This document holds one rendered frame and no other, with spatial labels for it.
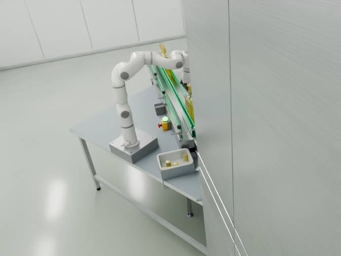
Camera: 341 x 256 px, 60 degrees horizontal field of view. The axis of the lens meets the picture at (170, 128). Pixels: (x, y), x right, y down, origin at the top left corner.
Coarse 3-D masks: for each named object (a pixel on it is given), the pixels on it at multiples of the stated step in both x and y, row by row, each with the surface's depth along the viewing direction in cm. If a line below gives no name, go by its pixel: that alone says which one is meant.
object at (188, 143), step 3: (186, 138) 207; (189, 138) 206; (192, 138) 206; (183, 141) 204; (186, 141) 205; (189, 141) 205; (192, 141) 206; (180, 144) 208; (183, 144) 206; (186, 144) 205; (189, 144) 206; (192, 144) 207; (183, 147) 207; (186, 147) 207; (189, 147) 208; (192, 147) 208
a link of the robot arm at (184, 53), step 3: (174, 51) 193; (177, 51) 192; (180, 51) 193; (183, 51) 193; (186, 51) 192; (171, 54) 194; (183, 54) 191; (186, 54) 190; (171, 57) 193; (183, 57) 193; (186, 57) 191; (186, 60) 192; (186, 63) 194; (183, 66) 198; (186, 66) 196
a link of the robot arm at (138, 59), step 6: (132, 54) 185; (138, 54) 182; (144, 54) 186; (150, 54) 187; (132, 60) 180; (138, 60) 180; (144, 60) 182; (150, 60) 187; (126, 66) 181; (132, 66) 181; (138, 66) 181; (120, 72) 182; (126, 72) 182; (132, 72) 183; (120, 78) 184; (126, 78) 184
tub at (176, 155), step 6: (174, 150) 204; (180, 150) 204; (186, 150) 204; (162, 156) 203; (168, 156) 204; (174, 156) 205; (180, 156) 206; (162, 162) 205; (180, 162) 204; (186, 162) 203; (192, 162) 191; (162, 168) 189; (168, 168) 189
